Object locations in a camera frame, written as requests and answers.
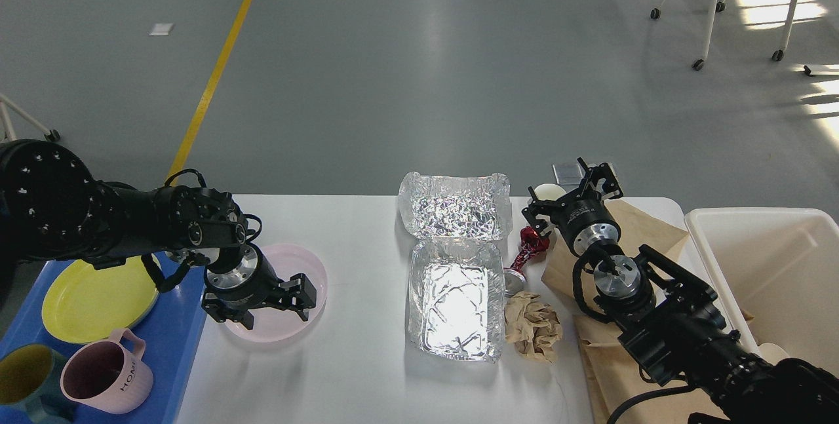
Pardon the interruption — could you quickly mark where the open aluminium foil container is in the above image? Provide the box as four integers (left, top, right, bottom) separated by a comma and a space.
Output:
397, 171, 513, 362

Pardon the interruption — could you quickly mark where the white paper cup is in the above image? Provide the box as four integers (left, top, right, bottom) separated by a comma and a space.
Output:
533, 184, 566, 202

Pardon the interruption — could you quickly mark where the pink plastic plate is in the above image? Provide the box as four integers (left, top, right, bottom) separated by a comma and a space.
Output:
224, 244, 328, 349

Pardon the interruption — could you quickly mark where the small grey metal plate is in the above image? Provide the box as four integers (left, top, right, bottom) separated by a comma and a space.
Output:
553, 162, 616, 186

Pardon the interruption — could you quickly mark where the red foil wrapper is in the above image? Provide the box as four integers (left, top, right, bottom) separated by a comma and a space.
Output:
509, 226, 551, 273

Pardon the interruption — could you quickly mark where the pink mug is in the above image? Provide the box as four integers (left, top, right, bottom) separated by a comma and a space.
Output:
60, 328, 155, 415

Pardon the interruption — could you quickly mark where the brown paper bag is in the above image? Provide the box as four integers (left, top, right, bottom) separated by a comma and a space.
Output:
541, 198, 724, 423

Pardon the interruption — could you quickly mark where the white plastic bin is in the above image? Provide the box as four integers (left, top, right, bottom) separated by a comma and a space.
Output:
684, 207, 838, 374

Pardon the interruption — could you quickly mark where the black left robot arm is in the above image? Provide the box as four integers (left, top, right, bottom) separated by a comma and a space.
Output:
1, 138, 318, 329

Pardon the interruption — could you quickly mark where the crumpled brown paper ball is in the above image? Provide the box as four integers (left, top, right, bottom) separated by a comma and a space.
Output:
504, 292, 564, 364

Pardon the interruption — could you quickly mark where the teal mug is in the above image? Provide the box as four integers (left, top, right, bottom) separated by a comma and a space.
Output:
1, 343, 77, 423

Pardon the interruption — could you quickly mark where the blue plastic tray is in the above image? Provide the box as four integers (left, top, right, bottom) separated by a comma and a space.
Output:
1, 260, 206, 423

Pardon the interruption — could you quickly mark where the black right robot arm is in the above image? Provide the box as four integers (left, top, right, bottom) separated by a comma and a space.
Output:
522, 159, 838, 423

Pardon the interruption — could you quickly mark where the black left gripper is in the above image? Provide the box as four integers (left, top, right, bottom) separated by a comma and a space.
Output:
201, 244, 317, 330

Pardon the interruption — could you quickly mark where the white chair leg left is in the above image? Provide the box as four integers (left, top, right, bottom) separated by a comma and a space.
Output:
1, 93, 61, 143

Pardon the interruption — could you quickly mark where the yellow plastic plate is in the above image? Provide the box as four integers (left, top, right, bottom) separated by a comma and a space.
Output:
41, 257, 159, 344

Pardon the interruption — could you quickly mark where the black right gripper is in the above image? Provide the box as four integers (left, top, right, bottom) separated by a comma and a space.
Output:
522, 158, 623, 258

